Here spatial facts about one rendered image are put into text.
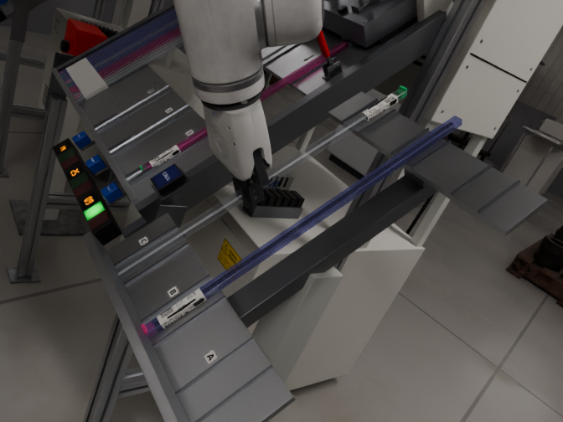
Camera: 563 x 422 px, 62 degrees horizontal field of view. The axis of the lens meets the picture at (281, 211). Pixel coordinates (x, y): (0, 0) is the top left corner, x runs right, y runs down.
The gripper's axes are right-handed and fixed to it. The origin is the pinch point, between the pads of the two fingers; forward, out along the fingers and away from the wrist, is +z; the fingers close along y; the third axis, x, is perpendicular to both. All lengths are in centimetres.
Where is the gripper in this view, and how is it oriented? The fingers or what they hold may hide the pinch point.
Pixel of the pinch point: (248, 188)
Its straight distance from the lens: 66.7
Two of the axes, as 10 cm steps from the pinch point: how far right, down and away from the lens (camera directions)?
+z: 0.9, 7.3, 6.8
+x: 8.4, -4.2, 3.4
